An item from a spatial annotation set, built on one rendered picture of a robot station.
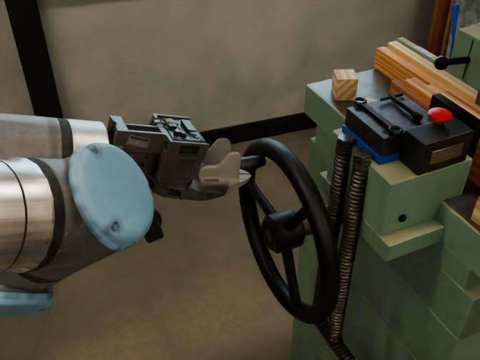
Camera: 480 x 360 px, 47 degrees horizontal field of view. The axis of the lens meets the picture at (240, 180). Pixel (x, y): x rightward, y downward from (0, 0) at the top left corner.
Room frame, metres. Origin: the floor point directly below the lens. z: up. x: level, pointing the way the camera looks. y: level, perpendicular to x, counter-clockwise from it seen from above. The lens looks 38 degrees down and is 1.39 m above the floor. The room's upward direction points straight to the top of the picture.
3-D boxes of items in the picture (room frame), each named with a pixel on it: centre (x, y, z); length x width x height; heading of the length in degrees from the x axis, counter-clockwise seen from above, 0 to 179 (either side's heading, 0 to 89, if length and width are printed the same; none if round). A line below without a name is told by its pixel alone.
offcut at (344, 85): (0.87, -0.18, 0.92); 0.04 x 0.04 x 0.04; 4
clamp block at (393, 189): (0.63, -0.22, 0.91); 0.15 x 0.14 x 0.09; 25
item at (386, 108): (0.63, -0.22, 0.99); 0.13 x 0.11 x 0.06; 25
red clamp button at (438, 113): (0.61, -0.26, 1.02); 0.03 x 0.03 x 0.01
